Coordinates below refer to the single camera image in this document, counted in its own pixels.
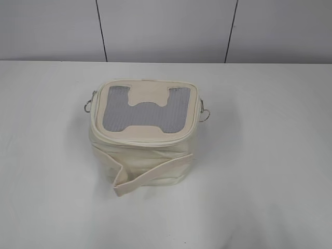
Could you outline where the cream canvas zipper bag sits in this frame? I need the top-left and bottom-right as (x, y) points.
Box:
(84, 79), (205, 196)

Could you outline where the silver zipper pull ring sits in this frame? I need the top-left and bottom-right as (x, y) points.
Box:
(83, 90), (97, 115)
(199, 99), (211, 122)

